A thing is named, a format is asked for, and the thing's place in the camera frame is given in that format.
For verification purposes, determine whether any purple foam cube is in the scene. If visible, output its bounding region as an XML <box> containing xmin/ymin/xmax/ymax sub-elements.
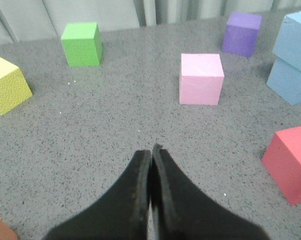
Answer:
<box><xmin>221</xmin><ymin>11</ymin><xmax>262</xmax><ymax>57</ymax></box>

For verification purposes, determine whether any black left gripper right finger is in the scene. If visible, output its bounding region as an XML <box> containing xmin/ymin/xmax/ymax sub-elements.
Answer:
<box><xmin>151</xmin><ymin>144</ymin><xmax>269</xmax><ymax>240</ymax></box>

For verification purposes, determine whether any green foam cube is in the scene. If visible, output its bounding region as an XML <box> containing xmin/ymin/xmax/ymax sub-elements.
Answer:
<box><xmin>61</xmin><ymin>22</ymin><xmax>103</xmax><ymax>67</ymax></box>

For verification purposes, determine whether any large red foam cube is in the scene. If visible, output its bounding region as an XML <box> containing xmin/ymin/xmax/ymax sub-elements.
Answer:
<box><xmin>261</xmin><ymin>126</ymin><xmax>301</xmax><ymax>205</ymax></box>

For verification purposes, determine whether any pink foam cube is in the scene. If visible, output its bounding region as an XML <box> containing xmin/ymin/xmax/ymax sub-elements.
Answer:
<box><xmin>179</xmin><ymin>53</ymin><xmax>224</xmax><ymax>106</ymax></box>

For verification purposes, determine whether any orange foam cube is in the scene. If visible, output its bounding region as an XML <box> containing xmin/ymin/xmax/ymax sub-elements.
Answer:
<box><xmin>0</xmin><ymin>219</ymin><xmax>18</xmax><ymax>240</ymax></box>

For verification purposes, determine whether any grey-green curtain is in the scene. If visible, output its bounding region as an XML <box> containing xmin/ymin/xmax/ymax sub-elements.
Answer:
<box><xmin>0</xmin><ymin>0</ymin><xmax>301</xmax><ymax>45</ymax></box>

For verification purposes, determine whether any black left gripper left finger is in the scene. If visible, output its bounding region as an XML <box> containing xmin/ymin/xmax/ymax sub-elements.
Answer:
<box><xmin>45</xmin><ymin>150</ymin><xmax>152</xmax><ymax>240</ymax></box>

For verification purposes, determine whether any yellow foam cube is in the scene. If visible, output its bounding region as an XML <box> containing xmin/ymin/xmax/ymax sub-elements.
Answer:
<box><xmin>0</xmin><ymin>57</ymin><xmax>33</xmax><ymax>116</ymax></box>

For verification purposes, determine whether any light blue foam cube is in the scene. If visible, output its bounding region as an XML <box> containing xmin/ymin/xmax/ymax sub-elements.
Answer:
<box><xmin>266</xmin><ymin>57</ymin><xmax>301</xmax><ymax>105</ymax></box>
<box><xmin>273</xmin><ymin>11</ymin><xmax>301</xmax><ymax>71</ymax></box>

